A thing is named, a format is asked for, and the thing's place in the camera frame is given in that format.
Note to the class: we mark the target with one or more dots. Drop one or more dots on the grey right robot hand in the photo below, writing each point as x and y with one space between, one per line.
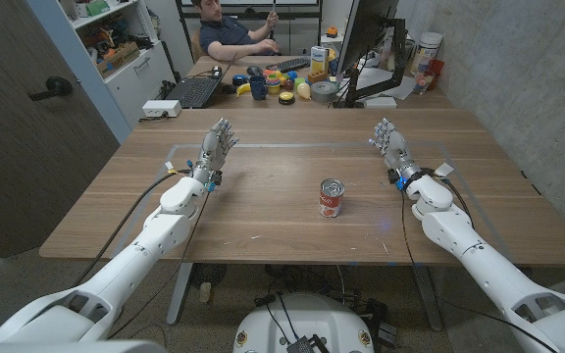
393 145

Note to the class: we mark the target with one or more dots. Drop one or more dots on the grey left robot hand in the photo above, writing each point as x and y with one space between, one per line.
215 145

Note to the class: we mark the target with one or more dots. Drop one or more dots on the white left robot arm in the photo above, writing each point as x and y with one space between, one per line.
130 255

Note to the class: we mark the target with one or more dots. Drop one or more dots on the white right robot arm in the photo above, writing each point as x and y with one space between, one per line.
478 260

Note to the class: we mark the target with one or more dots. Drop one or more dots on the red soup can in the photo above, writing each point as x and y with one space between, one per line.
331 197

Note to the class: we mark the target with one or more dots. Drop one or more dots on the black laptop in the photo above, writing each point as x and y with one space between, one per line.
195 90

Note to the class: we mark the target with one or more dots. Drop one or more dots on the yellow banana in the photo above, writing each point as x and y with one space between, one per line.
242 88

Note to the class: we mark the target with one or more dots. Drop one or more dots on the white paper sheets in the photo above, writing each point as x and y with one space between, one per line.
385 81

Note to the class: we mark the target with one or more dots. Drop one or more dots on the white power strip box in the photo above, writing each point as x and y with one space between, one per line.
162 108

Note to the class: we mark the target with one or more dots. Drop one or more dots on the dark blue mug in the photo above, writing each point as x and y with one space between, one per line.
258 87

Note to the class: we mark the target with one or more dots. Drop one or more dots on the black computer mouse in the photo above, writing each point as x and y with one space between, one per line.
216 71

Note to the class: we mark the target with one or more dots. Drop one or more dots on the red cup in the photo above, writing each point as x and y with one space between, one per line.
434 73

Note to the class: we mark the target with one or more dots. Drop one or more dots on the stacked colourful toy cups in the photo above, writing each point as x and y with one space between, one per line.
273 82

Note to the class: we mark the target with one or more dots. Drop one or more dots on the yellow and black puck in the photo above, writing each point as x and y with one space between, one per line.
286 97

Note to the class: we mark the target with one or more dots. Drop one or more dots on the white wipes canister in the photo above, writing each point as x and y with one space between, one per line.
426 53

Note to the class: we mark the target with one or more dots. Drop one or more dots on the brown wooden block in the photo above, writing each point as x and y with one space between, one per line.
317 76

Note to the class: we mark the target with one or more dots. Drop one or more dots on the yellow pear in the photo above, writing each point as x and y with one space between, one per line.
303 90

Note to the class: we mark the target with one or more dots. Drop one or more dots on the black keyboard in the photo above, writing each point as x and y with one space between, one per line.
288 64

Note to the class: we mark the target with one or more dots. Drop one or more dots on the man in dark polo shirt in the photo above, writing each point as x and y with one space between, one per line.
233 35

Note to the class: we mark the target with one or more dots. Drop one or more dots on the white carton box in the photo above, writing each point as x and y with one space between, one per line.
319 59

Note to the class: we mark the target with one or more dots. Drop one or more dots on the white storage cabinet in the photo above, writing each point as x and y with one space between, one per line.
130 64

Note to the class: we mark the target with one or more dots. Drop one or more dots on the black computer monitor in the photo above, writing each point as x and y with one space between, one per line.
365 29

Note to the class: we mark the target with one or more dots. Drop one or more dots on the cardboard box on shelf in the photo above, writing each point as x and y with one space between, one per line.
117 58

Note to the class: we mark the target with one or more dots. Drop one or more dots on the white robot torso base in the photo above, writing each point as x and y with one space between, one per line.
303 323

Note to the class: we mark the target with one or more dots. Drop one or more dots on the grey duct tape roll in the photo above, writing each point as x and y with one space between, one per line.
323 91

